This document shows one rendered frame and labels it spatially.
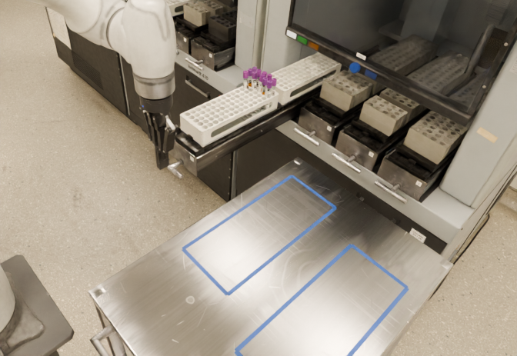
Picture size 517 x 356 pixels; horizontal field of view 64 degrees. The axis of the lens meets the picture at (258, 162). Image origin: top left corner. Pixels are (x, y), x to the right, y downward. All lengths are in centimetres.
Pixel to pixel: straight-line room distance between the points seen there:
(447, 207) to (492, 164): 17
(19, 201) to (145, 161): 61
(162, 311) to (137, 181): 144
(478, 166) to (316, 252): 51
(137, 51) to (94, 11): 13
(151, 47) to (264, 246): 47
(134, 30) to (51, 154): 165
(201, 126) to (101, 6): 37
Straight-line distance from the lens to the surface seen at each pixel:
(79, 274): 191
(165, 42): 90
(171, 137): 103
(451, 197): 129
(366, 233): 98
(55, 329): 99
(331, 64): 147
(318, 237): 94
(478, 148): 118
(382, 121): 126
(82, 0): 97
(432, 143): 121
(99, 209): 212
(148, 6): 88
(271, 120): 127
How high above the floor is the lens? 155
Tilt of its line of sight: 42 degrees down
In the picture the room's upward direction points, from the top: 6 degrees clockwise
